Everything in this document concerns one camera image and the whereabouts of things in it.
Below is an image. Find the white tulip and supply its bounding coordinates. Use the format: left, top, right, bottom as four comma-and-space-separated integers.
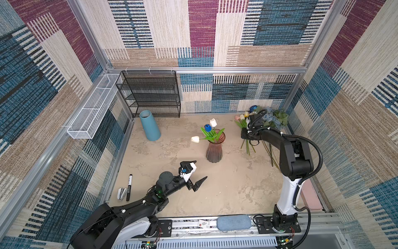
191, 136, 215, 143
209, 118, 224, 142

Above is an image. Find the red glass vase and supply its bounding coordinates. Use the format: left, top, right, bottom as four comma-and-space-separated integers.
206, 129, 226, 163

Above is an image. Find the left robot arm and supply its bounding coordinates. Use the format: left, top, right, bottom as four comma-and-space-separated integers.
68, 161, 207, 249

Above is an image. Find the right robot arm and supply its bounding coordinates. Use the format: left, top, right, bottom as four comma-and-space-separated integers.
238, 110, 323, 233

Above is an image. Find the teal ceramic vase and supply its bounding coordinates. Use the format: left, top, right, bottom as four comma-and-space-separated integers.
140, 110, 161, 141

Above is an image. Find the blue hydrangea bunch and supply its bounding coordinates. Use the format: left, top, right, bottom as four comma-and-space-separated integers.
260, 106, 290, 170

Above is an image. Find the white label tag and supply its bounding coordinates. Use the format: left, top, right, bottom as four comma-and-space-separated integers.
198, 220, 211, 229

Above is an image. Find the blue-grey sponge pad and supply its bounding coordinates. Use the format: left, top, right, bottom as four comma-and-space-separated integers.
217, 215, 251, 231

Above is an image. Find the black marker pen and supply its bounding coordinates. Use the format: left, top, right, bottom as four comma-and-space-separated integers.
126, 174, 133, 201

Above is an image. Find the white stapler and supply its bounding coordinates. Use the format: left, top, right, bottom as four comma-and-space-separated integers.
117, 187, 127, 200

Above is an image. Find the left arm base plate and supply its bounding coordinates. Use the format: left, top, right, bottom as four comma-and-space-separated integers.
131, 220, 173, 239

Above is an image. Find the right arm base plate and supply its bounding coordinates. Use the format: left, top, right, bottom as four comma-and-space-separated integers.
253, 215, 302, 234

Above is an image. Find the black wire shelf rack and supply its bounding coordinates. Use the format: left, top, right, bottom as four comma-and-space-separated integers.
116, 70, 181, 117

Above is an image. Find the white wire mesh basket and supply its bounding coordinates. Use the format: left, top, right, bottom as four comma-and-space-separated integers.
67, 74, 119, 139

